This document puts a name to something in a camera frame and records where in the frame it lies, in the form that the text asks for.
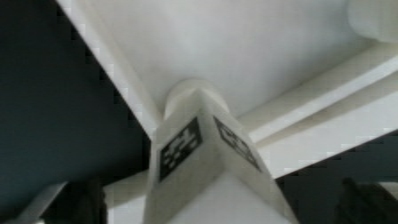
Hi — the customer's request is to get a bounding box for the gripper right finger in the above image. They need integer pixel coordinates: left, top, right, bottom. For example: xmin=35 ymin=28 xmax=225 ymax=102
xmin=335 ymin=178 xmax=398 ymax=224

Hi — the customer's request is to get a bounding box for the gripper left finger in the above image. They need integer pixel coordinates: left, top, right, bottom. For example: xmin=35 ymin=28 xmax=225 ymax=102
xmin=15 ymin=179 xmax=107 ymax=224

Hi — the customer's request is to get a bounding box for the white square tabletop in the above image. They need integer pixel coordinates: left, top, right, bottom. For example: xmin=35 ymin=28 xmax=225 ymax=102
xmin=56 ymin=0 xmax=398 ymax=154

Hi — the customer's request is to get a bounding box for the white front fence bar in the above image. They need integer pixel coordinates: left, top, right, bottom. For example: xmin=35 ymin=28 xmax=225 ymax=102
xmin=106 ymin=82 xmax=398 ymax=224

